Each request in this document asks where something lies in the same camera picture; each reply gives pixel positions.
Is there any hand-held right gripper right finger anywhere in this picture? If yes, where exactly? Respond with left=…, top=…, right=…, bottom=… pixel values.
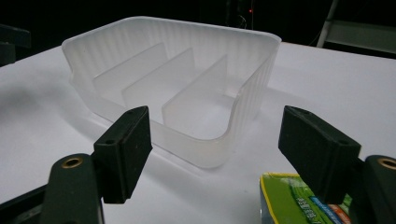
left=277, top=105, right=362, bottom=204

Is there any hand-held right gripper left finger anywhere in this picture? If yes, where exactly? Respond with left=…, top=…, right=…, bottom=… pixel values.
left=92, top=105, right=154, bottom=204

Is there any green snack packet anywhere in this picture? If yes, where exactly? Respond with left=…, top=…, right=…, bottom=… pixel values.
left=259, top=172, right=353, bottom=224

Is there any translucent white divided storage box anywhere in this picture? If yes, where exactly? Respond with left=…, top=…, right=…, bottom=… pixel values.
left=61, top=16, right=282, bottom=170

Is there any metal stand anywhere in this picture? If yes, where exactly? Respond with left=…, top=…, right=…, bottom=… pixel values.
left=316, top=0, right=396, bottom=56

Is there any dark device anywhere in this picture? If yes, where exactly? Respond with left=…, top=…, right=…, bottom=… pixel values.
left=0, top=23, right=32, bottom=67

